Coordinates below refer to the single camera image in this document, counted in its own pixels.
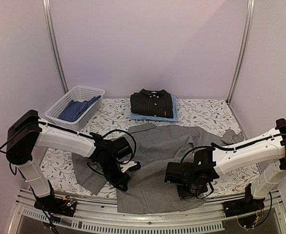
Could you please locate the left aluminium frame post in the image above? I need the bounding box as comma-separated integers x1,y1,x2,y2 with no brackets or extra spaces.
42,0,69,94

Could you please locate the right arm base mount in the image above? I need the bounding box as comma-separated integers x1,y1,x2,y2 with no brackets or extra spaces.
222,183,265,217

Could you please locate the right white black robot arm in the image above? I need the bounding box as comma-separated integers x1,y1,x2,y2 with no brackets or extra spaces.
164,118,286,213

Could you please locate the aluminium frame post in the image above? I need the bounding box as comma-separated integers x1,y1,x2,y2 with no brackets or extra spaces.
226,0,255,105
42,0,69,94

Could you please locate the folded black striped shirt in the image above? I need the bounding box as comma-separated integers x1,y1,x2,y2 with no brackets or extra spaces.
130,89,174,118

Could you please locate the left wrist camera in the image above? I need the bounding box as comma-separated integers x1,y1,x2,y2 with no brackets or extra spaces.
120,161,141,173

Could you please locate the right aluminium frame post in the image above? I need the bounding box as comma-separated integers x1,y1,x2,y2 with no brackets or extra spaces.
226,0,255,105

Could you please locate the white plastic laundry basket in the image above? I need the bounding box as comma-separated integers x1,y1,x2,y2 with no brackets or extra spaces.
45,86,105,131

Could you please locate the floral patterned tablecloth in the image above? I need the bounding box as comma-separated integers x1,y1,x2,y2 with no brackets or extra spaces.
40,98,260,198

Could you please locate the folded light blue shirt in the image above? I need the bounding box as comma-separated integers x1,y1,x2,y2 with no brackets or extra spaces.
130,96,179,123

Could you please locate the aluminium front rail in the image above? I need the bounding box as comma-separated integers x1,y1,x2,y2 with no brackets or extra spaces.
8,189,286,234

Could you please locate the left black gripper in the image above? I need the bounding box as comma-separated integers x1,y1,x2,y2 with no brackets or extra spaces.
101,156,131,193

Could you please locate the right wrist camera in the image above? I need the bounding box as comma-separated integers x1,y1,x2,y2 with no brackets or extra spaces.
164,162,184,185

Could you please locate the grey long sleeve shirt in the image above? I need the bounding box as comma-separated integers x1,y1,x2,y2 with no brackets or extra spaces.
71,123,244,215

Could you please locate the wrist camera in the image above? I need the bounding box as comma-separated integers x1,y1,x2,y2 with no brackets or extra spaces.
164,162,184,185
120,161,141,173

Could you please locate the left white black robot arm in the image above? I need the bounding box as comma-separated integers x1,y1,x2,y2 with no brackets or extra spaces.
0,110,141,212

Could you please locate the blue checked shirt in basket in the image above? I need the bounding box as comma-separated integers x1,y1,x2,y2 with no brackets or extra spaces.
58,95,101,122

